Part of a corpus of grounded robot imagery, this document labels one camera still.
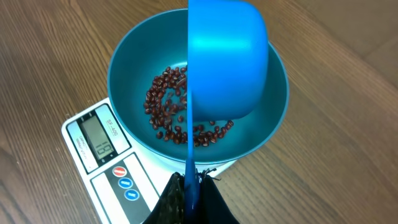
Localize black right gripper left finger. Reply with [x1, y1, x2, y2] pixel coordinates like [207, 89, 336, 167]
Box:
[143, 172, 185, 224]

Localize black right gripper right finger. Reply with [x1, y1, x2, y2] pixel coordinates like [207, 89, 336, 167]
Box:
[197, 169, 239, 224]

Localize white digital kitchen scale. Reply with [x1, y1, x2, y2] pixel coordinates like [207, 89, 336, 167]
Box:
[61, 96, 239, 224]

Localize red adzuki beans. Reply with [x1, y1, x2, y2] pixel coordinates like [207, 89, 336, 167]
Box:
[143, 66, 234, 147]

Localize blue plastic measuring scoop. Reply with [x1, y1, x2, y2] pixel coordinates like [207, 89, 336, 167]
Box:
[184, 0, 268, 223]

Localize blue metal bowl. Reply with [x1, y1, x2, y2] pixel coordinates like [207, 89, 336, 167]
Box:
[107, 8, 289, 165]

